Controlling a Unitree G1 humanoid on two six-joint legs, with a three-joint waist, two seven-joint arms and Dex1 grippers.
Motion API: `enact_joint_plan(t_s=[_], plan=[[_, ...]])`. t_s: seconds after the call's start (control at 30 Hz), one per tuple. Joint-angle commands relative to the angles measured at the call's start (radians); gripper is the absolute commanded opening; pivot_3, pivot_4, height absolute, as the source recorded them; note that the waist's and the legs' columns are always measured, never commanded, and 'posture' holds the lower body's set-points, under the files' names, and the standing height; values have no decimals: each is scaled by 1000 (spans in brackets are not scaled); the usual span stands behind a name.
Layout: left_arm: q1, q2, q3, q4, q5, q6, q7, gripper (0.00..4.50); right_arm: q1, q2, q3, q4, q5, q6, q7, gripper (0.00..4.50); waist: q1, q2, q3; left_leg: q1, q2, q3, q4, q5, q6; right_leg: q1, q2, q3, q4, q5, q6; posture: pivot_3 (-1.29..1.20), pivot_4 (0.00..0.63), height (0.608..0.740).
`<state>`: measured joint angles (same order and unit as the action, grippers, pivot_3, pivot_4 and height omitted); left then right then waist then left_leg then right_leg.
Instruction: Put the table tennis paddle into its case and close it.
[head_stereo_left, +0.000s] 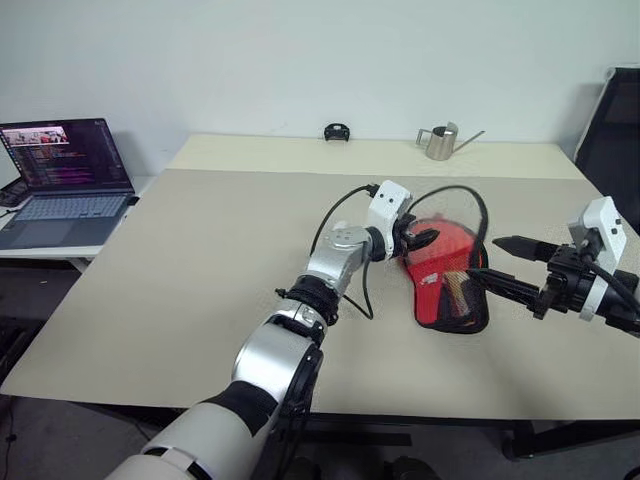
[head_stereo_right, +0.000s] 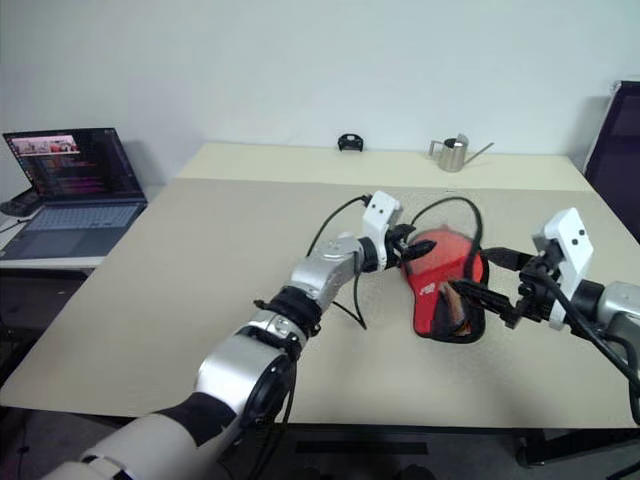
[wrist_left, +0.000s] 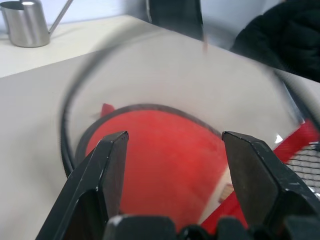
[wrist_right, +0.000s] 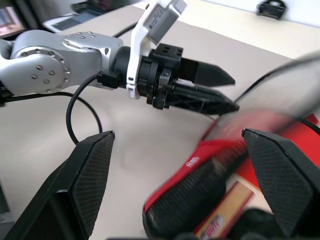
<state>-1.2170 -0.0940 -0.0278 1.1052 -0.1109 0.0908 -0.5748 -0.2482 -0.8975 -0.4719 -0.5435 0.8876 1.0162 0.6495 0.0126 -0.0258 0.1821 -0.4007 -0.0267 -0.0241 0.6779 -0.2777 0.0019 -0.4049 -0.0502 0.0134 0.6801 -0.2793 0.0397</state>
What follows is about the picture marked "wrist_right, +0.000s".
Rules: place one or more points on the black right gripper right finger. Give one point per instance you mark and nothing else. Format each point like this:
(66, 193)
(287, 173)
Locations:
(282, 180)

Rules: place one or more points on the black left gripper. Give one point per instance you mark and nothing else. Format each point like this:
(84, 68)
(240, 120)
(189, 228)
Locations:
(165, 75)

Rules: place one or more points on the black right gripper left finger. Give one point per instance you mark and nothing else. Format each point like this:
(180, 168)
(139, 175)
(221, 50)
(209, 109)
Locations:
(75, 190)

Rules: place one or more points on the red table tennis paddle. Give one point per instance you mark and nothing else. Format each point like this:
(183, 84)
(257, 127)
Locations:
(226, 210)

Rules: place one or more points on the red and black paddle case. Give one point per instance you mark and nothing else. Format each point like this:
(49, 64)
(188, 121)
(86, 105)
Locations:
(190, 195)

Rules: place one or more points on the small black plastic object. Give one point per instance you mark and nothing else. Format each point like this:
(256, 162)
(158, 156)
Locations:
(271, 8)

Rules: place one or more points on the white flat device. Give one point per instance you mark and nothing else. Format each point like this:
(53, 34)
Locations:
(67, 22)

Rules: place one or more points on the computer monitor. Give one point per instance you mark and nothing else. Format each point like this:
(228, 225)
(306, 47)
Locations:
(10, 21)

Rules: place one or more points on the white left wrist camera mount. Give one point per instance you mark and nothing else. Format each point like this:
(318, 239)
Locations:
(136, 50)

